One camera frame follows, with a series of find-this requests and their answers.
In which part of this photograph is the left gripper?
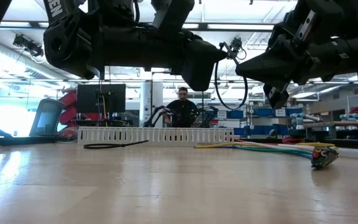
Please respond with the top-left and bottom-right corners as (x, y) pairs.
(99, 24), (228, 93)

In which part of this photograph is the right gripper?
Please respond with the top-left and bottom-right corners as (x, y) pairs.
(235, 0), (345, 110)

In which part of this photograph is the white cable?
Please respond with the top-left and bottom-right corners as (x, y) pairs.
(237, 141), (315, 153)

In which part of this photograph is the multicolour wire bundle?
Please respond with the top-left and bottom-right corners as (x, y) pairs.
(278, 144), (316, 153)
(193, 141), (315, 151)

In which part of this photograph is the white slotted cable duct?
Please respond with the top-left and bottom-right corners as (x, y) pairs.
(76, 126), (236, 147)

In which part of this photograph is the black cable connector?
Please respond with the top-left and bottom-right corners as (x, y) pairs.
(310, 146), (339, 170)

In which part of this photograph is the blue storage bin shelf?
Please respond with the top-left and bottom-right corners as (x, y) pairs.
(219, 106), (304, 138)

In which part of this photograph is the person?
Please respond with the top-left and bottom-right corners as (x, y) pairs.
(162, 86), (200, 128)

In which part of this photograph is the wooden workbench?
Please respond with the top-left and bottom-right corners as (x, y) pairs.
(303, 120), (358, 139)

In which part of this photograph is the black monitor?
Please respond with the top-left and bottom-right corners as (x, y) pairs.
(76, 83), (126, 114)

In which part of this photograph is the blue white office chair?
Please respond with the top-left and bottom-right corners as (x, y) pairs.
(29, 98), (66, 138)

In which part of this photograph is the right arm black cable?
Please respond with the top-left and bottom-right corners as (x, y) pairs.
(214, 60), (249, 111)

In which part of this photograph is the black overhead camera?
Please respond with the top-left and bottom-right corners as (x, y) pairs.
(228, 36), (247, 61)

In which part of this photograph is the black background rig frame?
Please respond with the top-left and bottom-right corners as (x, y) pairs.
(150, 70), (205, 127)

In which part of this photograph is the black ceiling camera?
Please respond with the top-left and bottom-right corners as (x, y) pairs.
(12, 33), (45, 58)

